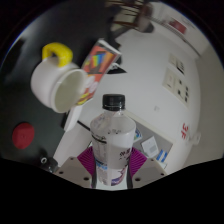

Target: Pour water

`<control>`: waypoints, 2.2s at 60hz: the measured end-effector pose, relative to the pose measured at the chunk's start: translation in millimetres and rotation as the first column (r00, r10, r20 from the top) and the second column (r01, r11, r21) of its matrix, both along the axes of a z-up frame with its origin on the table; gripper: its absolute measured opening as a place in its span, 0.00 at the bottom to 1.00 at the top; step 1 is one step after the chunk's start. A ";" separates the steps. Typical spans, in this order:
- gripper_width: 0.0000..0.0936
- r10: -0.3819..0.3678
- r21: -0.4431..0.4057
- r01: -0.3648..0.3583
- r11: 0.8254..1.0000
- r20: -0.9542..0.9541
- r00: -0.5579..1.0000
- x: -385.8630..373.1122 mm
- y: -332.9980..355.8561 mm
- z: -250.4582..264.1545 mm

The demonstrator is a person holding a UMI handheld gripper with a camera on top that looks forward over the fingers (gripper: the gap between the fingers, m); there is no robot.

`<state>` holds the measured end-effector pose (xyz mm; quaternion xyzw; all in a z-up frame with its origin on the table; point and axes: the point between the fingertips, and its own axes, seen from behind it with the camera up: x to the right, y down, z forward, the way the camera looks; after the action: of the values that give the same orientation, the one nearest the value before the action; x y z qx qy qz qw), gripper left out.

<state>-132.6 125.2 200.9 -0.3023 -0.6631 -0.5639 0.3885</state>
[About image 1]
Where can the small white flat device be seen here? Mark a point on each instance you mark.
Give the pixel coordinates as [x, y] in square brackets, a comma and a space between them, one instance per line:
[72, 118]

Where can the red floor number wall sign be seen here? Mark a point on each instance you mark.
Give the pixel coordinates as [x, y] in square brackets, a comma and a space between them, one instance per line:
[184, 131]

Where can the red wall poster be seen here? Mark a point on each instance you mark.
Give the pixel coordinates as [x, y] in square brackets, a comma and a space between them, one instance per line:
[177, 25]

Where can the colourful orange book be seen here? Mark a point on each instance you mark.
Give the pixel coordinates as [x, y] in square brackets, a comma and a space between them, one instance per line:
[100, 61]

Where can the clear bottle with black cap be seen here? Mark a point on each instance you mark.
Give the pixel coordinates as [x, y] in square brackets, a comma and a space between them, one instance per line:
[112, 140]

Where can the brown wooden chair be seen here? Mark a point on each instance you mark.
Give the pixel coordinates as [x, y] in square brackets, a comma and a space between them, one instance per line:
[133, 15]

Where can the large white wall poster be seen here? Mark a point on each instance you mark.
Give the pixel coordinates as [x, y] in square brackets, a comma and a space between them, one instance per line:
[175, 85]

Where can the small white wall poster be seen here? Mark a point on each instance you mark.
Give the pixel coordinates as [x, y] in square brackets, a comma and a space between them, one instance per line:
[176, 63]

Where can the black pirate hat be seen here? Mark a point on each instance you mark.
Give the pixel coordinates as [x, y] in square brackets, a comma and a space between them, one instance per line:
[116, 68]

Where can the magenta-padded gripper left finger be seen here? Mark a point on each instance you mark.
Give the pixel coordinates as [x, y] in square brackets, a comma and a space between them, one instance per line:
[71, 170]

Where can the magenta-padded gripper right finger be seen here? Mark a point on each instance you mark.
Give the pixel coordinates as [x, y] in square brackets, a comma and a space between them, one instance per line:
[150, 168]

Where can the grey notice board with papers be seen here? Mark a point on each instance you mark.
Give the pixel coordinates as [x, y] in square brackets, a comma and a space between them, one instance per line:
[151, 145]

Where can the flat round red coaster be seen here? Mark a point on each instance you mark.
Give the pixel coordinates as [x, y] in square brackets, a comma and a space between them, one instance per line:
[23, 135]

